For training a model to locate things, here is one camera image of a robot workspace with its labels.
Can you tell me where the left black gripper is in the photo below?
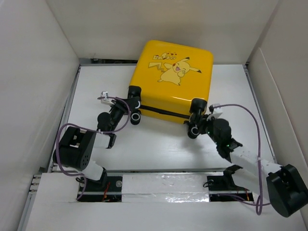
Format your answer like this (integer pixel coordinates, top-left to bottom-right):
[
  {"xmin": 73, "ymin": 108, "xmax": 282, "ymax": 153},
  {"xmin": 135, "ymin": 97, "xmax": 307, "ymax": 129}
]
[{"xmin": 110, "ymin": 98, "xmax": 140, "ymax": 133}]

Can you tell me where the aluminium mounting rail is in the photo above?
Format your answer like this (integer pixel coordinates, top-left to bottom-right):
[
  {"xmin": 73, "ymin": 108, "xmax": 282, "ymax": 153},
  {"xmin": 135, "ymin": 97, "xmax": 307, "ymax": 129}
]
[{"xmin": 36, "ymin": 169, "xmax": 259, "ymax": 204}]

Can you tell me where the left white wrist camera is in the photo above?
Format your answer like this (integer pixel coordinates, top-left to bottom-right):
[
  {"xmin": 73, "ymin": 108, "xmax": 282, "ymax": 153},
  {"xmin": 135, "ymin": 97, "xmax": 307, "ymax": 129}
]
[{"xmin": 97, "ymin": 91, "xmax": 113, "ymax": 106}]

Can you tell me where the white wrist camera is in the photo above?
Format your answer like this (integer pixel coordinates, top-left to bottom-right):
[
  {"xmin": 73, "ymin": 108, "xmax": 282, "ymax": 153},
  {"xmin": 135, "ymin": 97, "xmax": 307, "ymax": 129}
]
[
  {"xmin": 97, "ymin": 91, "xmax": 113, "ymax": 106},
  {"xmin": 206, "ymin": 103, "xmax": 223, "ymax": 121}
]

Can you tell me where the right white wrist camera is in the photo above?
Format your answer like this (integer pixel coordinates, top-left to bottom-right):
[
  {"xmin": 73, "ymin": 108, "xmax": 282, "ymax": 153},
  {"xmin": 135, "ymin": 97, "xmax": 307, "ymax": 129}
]
[{"xmin": 206, "ymin": 103, "xmax": 223, "ymax": 121}]

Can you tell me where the yellow suitcase with grey lining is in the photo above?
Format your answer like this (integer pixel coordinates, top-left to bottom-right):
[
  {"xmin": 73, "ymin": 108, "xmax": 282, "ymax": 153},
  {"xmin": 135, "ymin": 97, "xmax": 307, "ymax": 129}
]
[{"xmin": 128, "ymin": 40, "xmax": 214, "ymax": 125}]

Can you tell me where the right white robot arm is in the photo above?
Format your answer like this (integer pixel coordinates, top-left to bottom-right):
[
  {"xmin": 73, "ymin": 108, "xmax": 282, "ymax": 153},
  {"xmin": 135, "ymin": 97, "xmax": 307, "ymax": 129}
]
[{"xmin": 186, "ymin": 113, "xmax": 308, "ymax": 218}]

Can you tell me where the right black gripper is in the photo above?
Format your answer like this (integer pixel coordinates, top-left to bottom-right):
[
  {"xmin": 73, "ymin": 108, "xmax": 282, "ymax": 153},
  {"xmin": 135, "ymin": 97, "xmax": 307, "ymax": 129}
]
[{"xmin": 193, "ymin": 114, "xmax": 220, "ymax": 145}]

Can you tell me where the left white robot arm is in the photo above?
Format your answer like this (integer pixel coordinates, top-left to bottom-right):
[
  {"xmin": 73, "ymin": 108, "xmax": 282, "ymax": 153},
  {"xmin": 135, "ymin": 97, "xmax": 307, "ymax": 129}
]
[{"xmin": 53, "ymin": 96, "xmax": 141, "ymax": 191}]

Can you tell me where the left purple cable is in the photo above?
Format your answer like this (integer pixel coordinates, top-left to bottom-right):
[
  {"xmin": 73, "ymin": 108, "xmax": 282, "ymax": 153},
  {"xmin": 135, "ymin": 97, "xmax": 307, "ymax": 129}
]
[{"xmin": 55, "ymin": 96, "xmax": 132, "ymax": 200}]

